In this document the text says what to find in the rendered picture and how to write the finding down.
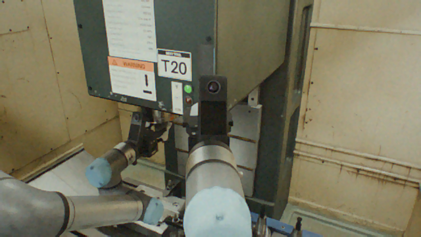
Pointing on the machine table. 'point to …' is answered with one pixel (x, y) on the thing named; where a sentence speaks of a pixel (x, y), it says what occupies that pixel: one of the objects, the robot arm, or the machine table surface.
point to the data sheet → (131, 28)
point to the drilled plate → (160, 217)
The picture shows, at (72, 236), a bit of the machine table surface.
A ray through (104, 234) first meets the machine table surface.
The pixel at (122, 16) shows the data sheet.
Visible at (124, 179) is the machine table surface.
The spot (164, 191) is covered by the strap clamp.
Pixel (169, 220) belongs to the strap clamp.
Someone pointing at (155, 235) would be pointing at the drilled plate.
